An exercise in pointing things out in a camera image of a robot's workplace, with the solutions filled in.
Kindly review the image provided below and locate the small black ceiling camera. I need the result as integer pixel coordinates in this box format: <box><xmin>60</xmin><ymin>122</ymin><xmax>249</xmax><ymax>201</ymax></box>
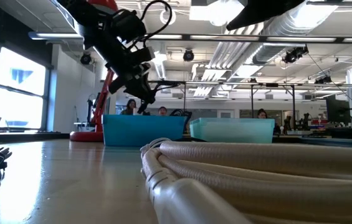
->
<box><xmin>314</xmin><ymin>75</ymin><xmax>333</xmax><ymax>85</ymax></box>

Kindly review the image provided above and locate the black computer monitor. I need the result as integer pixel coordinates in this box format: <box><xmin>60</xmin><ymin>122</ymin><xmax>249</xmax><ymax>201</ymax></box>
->
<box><xmin>325</xmin><ymin>98</ymin><xmax>352</xmax><ymax>125</ymax></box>

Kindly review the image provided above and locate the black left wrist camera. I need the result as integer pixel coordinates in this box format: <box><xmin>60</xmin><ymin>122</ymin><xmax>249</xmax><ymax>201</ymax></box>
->
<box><xmin>131</xmin><ymin>45</ymin><xmax>156</xmax><ymax>64</ymax></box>

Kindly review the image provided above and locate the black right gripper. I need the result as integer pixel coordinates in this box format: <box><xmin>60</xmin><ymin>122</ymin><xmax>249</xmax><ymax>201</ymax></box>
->
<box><xmin>225</xmin><ymin>0</ymin><xmax>306</xmax><ymax>31</ymax></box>

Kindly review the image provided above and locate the black table frame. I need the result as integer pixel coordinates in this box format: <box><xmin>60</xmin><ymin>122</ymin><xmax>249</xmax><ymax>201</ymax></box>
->
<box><xmin>0</xmin><ymin>130</ymin><xmax>352</xmax><ymax>149</ymax></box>

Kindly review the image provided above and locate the teal plastic bin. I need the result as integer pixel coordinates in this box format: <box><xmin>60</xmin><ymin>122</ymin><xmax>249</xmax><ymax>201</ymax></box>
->
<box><xmin>189</xmin><ymin>117</ymin><xmax>275</xmax><ymax>144</ymax></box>

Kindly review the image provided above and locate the silver ventilation duct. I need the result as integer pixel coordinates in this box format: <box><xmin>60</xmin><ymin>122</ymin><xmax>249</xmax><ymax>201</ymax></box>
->
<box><xmin>252</xmin><ymin>6</ymin><xmax>338</xmax><ymax>65</ymax></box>

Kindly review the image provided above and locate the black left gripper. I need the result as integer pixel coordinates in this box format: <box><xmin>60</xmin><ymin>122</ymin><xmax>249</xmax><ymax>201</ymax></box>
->
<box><xmin>108</xmin><ymin>63</ymin><xmax>156</xmax><ymax>114</ymax></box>

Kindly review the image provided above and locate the red desk lamp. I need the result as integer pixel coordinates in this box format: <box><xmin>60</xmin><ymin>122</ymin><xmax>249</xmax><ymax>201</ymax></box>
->
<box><xmin>69</xmin><ymin>0</ymin><xmax>120</xmax><ymax>143</ymax></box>

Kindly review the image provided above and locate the dark monitor on stand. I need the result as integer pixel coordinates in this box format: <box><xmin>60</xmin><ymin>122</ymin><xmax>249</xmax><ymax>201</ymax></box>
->
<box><xmin>87</xmin><ymin>91</ymin><xmax>102</xmax><ymax>125</ymax></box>

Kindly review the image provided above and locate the black metal scaffold frame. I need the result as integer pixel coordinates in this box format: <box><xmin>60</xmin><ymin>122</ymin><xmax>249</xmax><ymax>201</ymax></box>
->
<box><xmin>140</xmin><ymin>79</ymin><xmax>297</xmax><ymax>127</ymax></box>

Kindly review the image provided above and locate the cream USB cable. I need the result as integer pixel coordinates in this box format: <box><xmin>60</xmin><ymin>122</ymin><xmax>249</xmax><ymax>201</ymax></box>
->
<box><xmin>140</xmin><ymin>138</ymin><xmax>352</xmax><ymax>224</ymax></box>

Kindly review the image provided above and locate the long overhead light bar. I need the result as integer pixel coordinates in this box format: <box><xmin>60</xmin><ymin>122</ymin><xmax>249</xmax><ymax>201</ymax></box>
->
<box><xmin>28</xmin><ymin>30</ymin><xmax>352</xmax><ymax>44</ymax></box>

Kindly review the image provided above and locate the blue plastic bin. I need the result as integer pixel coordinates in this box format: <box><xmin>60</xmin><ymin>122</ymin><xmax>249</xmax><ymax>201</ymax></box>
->
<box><xmin>102</xmin><ymin>114</ymin><xmax>186</xmax><ymax>147</ymax></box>

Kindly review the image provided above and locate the black ceiling camera cluster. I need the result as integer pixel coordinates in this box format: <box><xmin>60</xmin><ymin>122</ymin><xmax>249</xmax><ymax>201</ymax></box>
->
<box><xmin>282</xmin><ymin>45</ymin><xmax>310</xmax><ymax>65</ymax></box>

